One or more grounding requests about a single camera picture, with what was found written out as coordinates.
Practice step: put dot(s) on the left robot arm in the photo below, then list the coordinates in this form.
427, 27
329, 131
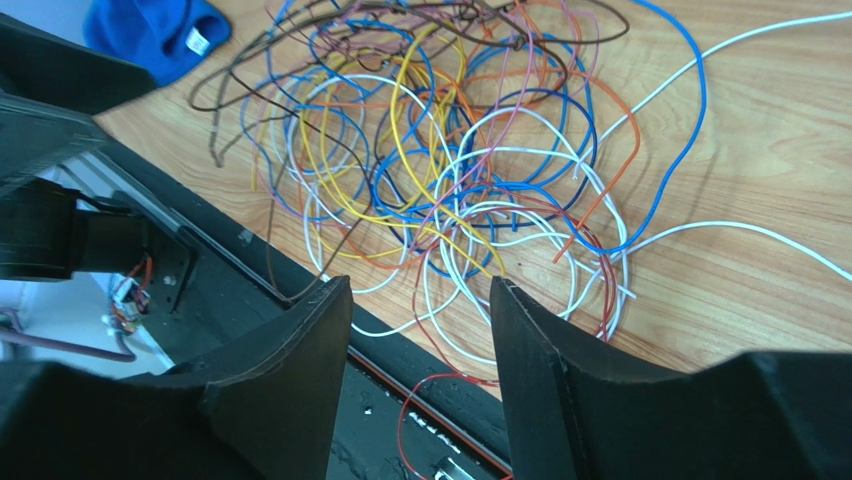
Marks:
51, 89

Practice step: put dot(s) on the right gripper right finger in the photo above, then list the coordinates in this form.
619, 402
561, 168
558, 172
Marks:
579, 408

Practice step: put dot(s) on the blue cloth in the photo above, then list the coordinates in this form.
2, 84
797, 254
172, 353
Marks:
168, 38

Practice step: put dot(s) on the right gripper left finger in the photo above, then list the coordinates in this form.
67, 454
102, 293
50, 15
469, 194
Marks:
260, 407

